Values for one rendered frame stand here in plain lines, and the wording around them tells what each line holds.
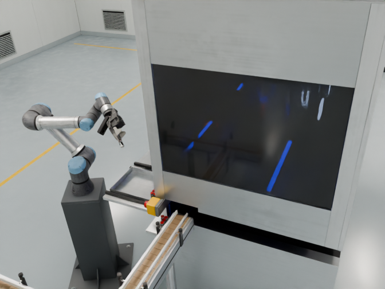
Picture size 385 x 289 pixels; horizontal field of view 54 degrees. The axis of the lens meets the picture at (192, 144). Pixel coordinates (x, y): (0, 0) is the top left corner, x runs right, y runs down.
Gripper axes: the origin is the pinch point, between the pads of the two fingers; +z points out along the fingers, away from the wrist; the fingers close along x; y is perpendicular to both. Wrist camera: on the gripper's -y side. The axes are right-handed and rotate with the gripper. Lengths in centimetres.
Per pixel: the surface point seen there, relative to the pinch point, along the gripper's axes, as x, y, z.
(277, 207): 1, 56, 82
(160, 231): 3, -3, 60
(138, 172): 37.5, -11.3, 5.9
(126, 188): 25.6, -18.9, 16.0
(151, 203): 1.2, 0.5, 44.3
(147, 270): -13, -11, 77
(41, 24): 328, -159, -546
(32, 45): 326, -194, -512
